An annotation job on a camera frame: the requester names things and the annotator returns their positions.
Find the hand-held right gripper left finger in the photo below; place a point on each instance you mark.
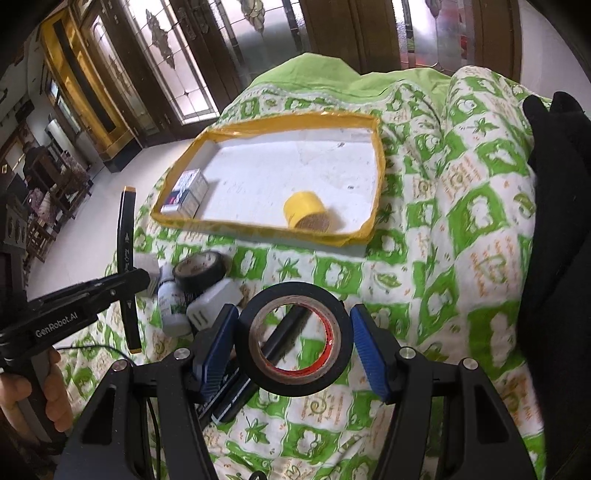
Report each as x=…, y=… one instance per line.
x=217, y=350

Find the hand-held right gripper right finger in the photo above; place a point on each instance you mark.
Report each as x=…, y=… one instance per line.
x=369, y=355

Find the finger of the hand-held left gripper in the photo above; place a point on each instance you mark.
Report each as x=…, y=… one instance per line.
x=124, y=284

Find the black marker yellow ends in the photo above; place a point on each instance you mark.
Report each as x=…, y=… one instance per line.
x=125, y=230

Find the white bottle red label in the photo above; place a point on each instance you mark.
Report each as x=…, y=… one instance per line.
x=173, y=314

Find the black tape roll red core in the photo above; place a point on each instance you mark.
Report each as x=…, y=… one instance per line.
x=295, y=291

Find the white tray yellow taped rim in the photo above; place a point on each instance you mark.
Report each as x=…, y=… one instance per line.
x=300, y=161

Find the person's left hand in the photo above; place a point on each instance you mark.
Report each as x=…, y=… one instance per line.
x=60, y=392

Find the black tape roll white core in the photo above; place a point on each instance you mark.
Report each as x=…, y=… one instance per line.
x=210, y=278

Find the blue and white box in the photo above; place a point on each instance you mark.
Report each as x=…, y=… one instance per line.
x=187, y=191

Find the dark wooden chair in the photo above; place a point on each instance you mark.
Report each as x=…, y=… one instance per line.
x=51, y=198

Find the yellow tape roll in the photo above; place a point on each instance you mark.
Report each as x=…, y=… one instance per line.
x=302, y=205

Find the green and white printed blanket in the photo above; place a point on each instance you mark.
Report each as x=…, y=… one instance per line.
x=461, y=184

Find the yellow wooden cabinet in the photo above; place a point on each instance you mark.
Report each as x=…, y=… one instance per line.
x=83, y=83

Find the black cloth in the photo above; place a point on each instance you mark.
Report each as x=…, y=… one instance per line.
x=563, y=277

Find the wooden stained glass door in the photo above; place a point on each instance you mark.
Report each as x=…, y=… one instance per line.
x=175, y=60
x=438, y=32

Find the white wall switch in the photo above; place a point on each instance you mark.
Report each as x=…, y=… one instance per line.
x=207, y=304

